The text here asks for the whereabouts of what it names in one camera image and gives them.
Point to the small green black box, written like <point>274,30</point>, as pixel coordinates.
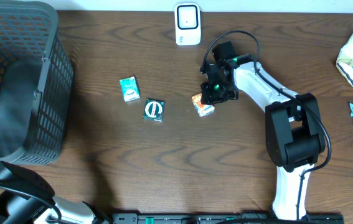
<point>154,110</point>

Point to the orange tissue pack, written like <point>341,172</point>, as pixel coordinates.
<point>202,109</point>

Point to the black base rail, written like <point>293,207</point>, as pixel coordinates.
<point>245,217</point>

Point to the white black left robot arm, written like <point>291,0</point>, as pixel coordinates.
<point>25,197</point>

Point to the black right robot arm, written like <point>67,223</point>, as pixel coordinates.
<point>294,133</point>

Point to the grey plastic mesh basket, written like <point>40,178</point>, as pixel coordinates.
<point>36,80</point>

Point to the teal green tissue pack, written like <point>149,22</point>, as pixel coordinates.
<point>129,89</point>

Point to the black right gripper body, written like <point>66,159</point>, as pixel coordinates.
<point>215,90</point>

